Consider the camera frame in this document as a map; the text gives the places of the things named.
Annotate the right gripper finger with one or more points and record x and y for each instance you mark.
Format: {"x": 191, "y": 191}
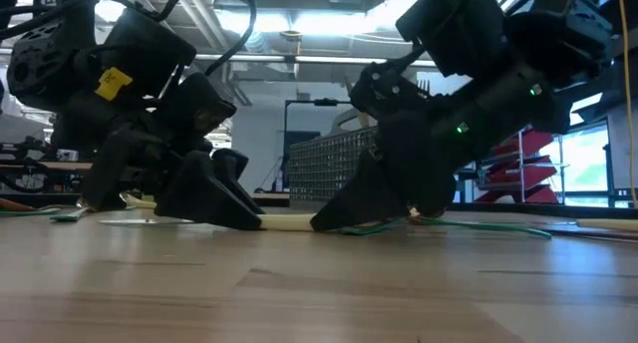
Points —
{"x": 436, "y": 206}
{"x": 364, "y": 198}

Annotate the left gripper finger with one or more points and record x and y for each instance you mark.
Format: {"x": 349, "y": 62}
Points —
{"x": 199, "y": 198}
{"x": 231, "y": 166}

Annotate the grey plastic cutlery basket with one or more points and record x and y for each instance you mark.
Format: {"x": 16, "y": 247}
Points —
{"x": 329, "y": 168}

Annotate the black fork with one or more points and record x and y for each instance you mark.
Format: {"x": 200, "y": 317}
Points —
{"x": 422, "y": 88}

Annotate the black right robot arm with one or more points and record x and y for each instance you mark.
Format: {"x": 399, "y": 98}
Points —
{"x": 448, "y": 29}

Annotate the metal shelf rack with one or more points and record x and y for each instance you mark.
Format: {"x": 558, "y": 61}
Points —
{"x": 520, "y": 173}

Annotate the red storage bin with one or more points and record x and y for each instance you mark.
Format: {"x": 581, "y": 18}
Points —
{"x": 541, "y": 146}
{"x": 543, "y": 196}
{"x": 533, "y": 173}

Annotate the black metal stand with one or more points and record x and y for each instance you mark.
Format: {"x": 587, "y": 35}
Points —
{"x": 325, "y": 102}

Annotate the long led light bar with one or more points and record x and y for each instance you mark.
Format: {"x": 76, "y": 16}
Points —
{"x": 339, "y": 60}

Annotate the round ceiling fixture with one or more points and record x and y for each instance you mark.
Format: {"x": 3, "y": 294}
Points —
{"x": 290, "y": 35}

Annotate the background wooden table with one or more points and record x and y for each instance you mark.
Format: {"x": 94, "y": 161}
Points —
{"x": 30, "y": 166}

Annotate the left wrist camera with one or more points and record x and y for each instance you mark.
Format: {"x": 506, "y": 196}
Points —
{"x": 199, "y": 99}

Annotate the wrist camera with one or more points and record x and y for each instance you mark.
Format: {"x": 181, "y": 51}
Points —
{"x": 199, "y": 99}
{"x": 384, "y": 91}

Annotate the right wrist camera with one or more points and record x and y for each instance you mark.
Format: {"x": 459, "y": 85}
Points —
{"x": 384, "y": 91}

